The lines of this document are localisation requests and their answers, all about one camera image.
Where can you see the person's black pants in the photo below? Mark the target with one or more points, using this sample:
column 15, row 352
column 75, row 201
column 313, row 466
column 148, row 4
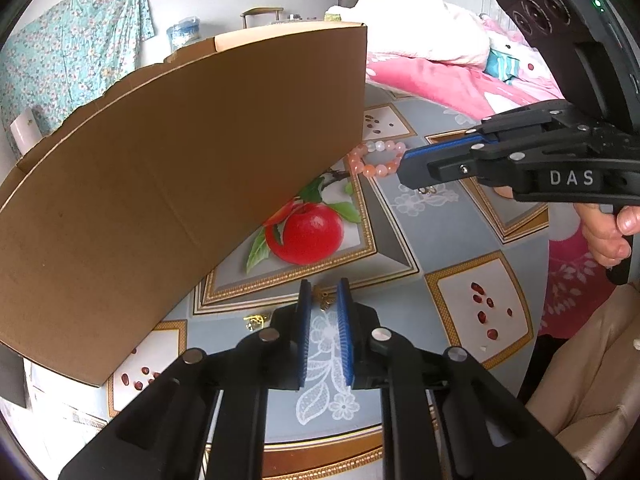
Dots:
column 537, row 365

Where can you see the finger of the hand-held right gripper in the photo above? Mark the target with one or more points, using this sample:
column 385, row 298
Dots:
column 440, row 147
column 435, row 170

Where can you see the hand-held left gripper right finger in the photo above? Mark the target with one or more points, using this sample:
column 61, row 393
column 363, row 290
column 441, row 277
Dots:
column 345, row 340

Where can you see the floral teal hanging cloth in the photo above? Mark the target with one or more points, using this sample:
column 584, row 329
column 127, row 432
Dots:
column 70, row 45

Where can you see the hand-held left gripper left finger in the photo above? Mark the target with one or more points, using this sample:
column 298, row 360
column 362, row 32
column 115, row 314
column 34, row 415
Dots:
column 301, row 340

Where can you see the person's beige jacket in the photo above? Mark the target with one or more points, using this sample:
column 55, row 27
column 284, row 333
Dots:
column 590, row 370

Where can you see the blue water dispenser bottle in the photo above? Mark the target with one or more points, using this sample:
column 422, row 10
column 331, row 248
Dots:
column 182, row 34

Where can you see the gold earring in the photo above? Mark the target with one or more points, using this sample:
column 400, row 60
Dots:
column 257, row 321
column 324, row 301

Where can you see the brown cardboard box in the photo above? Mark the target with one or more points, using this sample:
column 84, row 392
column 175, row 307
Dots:
column 175, row 170

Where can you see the pink blanket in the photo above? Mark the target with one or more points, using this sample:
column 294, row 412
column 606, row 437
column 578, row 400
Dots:
column 450, row 80

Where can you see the fruit print tablecloth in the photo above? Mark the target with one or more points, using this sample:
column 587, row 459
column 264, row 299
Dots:
column 400, row 220

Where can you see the person's right hand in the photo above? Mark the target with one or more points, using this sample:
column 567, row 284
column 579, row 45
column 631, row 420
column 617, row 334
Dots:
column 605, row 240

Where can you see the white fluffy blanket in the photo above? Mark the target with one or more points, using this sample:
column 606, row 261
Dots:
column 425, row 25

